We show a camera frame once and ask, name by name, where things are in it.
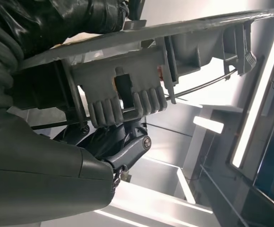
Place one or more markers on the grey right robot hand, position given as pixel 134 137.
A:
pixel 32 175

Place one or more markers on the ceiling light strip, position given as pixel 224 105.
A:
pixel 253 119

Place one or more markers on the short ceiling light panel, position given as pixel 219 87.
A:
pixel 209 124

